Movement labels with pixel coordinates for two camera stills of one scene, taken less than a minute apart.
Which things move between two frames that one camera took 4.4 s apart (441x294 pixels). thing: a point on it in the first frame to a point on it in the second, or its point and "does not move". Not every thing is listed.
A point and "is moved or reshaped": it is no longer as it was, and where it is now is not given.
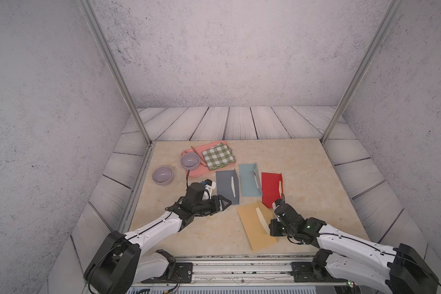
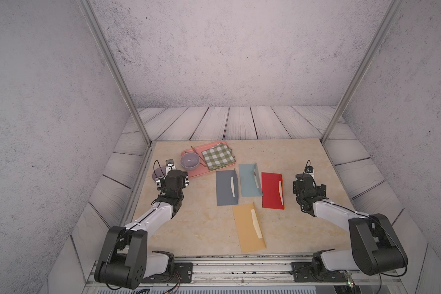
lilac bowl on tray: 190,161 does not move
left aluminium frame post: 114,66 does not move
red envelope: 271,189 does not move
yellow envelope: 255,219 is moved or reshaped
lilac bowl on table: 162,175 does not move
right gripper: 272,228 to 320,192
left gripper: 220,206 to 184,179
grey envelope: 227,185 does not move
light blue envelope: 250,181 does not move
